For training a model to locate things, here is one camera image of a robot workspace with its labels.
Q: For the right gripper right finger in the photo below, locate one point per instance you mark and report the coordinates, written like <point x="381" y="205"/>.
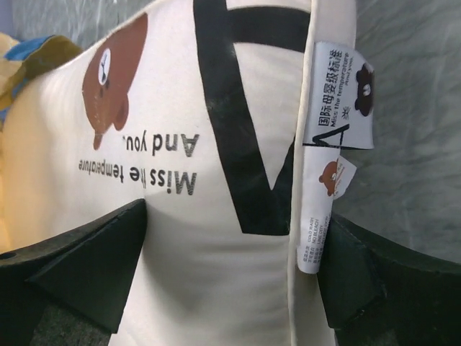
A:
<point x="377" y="292"/>

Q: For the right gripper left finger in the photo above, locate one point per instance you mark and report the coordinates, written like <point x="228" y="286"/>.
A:
<point x="72" y="289"/>

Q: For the cream pillow with bear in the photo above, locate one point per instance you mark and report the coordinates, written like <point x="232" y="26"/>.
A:
<point x="227" y="118"/>

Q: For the blue yellow Pikachu pillowcase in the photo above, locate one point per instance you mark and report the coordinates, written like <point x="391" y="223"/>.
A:
<point x="23" y="61"/>

